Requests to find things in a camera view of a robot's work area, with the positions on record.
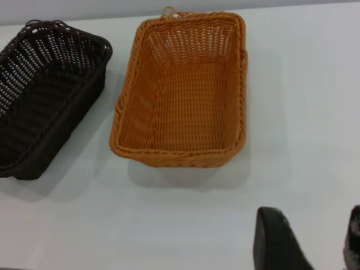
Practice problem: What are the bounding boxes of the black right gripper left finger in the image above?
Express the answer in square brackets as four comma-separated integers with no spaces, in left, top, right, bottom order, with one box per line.
[252,206,314,270]

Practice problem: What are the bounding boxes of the dark brown woven basket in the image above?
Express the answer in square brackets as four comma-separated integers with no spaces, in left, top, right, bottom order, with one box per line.
[0,19,114,181]

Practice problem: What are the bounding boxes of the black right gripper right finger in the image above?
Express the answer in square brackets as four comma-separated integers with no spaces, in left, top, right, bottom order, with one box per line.
[342,205,360,270]

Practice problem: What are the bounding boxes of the orange woven basket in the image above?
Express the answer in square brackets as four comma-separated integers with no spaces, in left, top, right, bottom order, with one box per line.
[109,6,249,169]

